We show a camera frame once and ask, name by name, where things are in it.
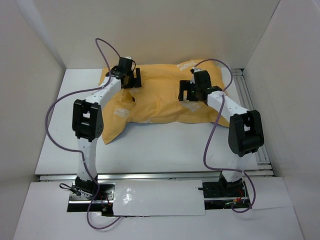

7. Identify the Mickey Mouse pillowcase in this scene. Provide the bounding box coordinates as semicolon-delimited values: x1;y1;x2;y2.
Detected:
101;59;229;145

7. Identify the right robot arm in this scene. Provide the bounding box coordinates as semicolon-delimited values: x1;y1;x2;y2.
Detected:
178;67;265;197

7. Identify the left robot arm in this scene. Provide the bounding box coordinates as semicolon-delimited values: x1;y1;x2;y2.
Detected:
72;56;142;200

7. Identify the white cover plate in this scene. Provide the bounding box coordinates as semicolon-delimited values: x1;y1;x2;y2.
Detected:
112;180;206;217

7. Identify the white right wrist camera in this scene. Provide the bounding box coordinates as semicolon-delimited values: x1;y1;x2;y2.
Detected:
190;66;202;84

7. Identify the aluminium side rail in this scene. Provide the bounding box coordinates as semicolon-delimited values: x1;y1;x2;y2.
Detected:
232;68;275;177

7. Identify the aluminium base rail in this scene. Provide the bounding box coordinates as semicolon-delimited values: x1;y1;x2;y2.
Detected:
38;170;276;181

